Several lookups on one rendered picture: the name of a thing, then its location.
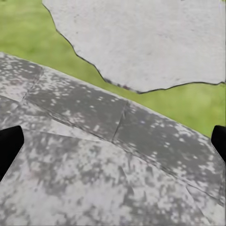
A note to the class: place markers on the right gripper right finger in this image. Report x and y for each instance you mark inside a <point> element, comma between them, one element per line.
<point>218,139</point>

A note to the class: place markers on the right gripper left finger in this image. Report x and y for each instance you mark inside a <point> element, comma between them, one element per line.
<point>11,141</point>

